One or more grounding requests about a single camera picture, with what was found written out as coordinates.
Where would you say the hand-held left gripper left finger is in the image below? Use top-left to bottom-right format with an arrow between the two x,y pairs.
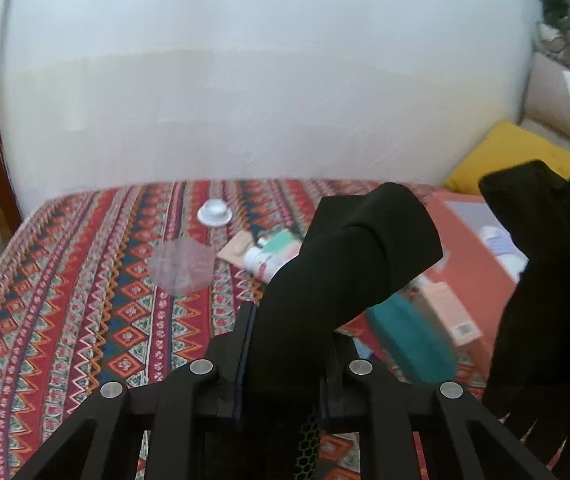
15,302 -> 259,480

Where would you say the teal pouch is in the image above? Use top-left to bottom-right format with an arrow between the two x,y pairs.
367,292 -> 458,386

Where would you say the white packet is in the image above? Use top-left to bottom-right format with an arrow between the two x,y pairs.
480,225 -> 530,283

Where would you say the small white cup with saucer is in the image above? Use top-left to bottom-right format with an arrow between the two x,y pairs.
196,199 -> 233,226

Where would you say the beige card packet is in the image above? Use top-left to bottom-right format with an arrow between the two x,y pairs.
216,231 -> 261,266

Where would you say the pink carton box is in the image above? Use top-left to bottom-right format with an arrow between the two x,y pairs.
410,280 -> 483,347

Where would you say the yellow cushion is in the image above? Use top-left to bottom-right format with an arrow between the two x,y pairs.
445,120 -> 570,196

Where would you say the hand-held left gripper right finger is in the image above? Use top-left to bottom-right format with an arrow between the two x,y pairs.
315,334 -> 556,480

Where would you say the green packet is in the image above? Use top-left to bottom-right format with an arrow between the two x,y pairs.
257,230 -> 305,261

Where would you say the clear plastic lid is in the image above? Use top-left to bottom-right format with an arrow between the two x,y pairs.
147,240 -> 215,295

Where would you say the white tube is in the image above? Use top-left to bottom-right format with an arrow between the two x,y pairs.
243,246 -> 296,283

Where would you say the beige sofa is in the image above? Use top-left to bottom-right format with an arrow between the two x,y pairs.
520,52 -> 570,161

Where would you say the colourful patterned tablecloth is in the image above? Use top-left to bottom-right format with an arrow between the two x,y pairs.
0,177 -> 490,480

